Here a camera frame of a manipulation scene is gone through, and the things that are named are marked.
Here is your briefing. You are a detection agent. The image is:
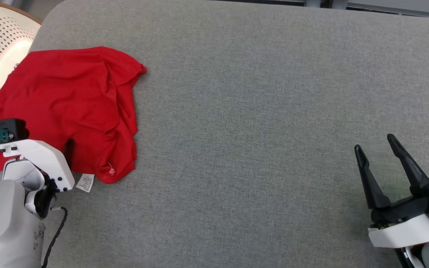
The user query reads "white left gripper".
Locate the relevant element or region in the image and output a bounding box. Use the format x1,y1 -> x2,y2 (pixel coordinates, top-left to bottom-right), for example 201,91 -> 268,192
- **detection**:
0,139 -> 76,193

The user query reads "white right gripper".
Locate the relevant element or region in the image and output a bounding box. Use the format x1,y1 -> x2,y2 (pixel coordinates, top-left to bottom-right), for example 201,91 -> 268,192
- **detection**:
354,134 -> 429,249

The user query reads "grey partition post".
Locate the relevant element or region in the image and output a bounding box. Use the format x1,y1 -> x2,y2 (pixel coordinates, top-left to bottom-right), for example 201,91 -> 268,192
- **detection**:
306,0 -> 349,9

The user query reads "red Bulls basketball jersey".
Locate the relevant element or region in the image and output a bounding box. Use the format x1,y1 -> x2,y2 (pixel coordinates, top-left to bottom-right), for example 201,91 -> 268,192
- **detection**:
0,46 -> 147,193

